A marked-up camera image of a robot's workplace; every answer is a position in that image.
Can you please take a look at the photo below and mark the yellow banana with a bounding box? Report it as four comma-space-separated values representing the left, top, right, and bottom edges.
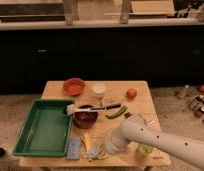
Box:
82, 133, 104, 153

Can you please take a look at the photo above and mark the white lidded cup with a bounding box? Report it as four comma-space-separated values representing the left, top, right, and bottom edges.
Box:
92, 82, 106, 98

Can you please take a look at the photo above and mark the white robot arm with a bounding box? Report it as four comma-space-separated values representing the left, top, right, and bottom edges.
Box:
103, 114, 204, 171

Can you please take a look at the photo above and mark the green plastic tray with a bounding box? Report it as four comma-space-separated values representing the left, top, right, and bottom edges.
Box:
12, 99, 74, 157

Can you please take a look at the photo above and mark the dark cabinet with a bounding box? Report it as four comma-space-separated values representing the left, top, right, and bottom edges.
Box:
0, 26, 204, 94

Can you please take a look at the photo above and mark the clear glass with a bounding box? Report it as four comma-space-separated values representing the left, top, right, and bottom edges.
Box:
101, 95, 117, 106

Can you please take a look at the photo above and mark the orange bowl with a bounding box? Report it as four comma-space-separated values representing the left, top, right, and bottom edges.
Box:
63, 78, 85, 96

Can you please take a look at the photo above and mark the metal measuring cup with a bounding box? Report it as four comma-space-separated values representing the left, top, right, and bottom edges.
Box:
146, 120, 155, 125

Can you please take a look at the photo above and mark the green plastic cup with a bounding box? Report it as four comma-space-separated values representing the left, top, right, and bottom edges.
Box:
137, 144, 153, 157

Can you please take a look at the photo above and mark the grey blue towel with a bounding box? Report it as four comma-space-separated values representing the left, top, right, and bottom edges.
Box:
84, 145, 106, 159

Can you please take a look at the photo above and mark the blue sponge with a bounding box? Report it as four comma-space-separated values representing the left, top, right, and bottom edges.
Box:
66, 137, 81, 160

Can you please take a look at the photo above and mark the orange tomato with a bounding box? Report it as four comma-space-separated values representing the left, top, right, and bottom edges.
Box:
126, 88, 137, 99

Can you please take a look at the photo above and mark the dish brush with black handle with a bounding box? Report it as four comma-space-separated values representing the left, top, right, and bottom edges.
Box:
63, 104, 120, 115

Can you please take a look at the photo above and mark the brown grape bunch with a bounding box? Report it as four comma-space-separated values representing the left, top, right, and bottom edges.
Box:
124, 112, 132, 119

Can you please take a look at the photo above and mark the wooden table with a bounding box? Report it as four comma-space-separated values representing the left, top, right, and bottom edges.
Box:
20, 81, 171, 169

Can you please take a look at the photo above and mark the dark red bowl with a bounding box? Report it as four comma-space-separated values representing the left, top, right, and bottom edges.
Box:
73, 112, 98, 129

